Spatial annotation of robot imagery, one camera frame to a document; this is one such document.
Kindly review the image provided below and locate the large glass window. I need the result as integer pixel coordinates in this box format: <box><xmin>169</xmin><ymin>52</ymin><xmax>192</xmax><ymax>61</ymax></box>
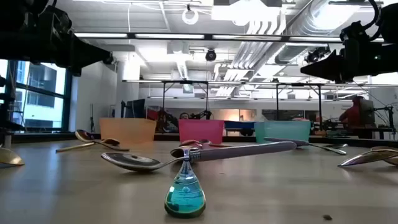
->
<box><xmin>0</xmin><ymin>58</ymin><xmax>72</xmax><ymax>132</ymax></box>

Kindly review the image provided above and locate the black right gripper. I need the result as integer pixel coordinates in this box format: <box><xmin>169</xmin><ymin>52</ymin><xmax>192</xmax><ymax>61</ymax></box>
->
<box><xmin>300</xmin><ymin>21</ymin><xmax>398</xmax><ymax>83</ymax></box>

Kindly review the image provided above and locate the black overhead frame beam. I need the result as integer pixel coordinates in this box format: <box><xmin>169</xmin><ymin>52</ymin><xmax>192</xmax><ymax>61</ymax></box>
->
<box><xmin>71</xmin><ymin>32</ymin><xmax>386</xmax><ymax>44</ymax></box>

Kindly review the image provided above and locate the black table frame rail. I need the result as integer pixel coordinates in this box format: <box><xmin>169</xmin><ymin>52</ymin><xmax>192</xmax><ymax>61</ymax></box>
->
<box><xmin>12</xmin><ymin>132</ymin><xmax>398</xmax><ymax>147</ymax></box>

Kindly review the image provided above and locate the teal plastic bin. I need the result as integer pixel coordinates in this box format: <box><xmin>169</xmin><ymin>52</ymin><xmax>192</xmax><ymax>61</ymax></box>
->
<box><xmin>254</xmin><ymin>120</ymin><xmax>312</xmax><ymax>144</ymax></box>

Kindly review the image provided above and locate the black computer monitor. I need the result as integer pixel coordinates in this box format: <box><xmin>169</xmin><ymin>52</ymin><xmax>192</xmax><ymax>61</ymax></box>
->
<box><xmin>123</xmin><ymin>98</ymin><xmax>146</xmax><ymax>119</ymax></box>

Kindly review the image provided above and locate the white coiled cable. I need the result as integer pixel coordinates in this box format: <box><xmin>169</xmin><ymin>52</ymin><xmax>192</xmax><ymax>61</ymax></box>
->
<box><xmin>181</xmin><ymin>4</ymin><xmax>200</xmax><ymax>26</ymax></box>

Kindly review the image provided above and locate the orange plastic bin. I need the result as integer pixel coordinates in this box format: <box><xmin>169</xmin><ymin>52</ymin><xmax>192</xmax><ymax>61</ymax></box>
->
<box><xmin>99</xmin><ymin>117</ymin><xmax>157</xmax><ymax>145</ymax></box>

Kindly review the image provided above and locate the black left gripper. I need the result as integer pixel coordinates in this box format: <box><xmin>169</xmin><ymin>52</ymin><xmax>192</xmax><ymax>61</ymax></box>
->
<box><xmin>0</xmin><ymin>6</ymin><xmax>114</xmax><ymax>77</ymax></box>

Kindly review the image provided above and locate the blue cart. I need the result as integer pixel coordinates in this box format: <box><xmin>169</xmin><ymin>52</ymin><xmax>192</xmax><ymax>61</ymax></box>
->
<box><xmin>224</xmin><ymin>120</ymin><xmax>256</xmax><ymax>137</ymax></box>

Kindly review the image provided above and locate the pink plastic bin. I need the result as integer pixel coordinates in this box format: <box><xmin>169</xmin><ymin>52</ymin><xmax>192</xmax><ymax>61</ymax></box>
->
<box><xmin>178</xmin><ymin>119</ymin><xmax>225</xmax><ymax>145</ymax></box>

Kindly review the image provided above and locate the black workstation frame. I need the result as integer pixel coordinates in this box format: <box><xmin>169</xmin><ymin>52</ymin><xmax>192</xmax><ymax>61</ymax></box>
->
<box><xmin>160</xmin><ymin>80</ymin><xmax>210</xmax><ymax>121</ymax></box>
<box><xmin>275</xmin><ymin>82</ymin><xmax>325</xmax><ymax>130</ymax></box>

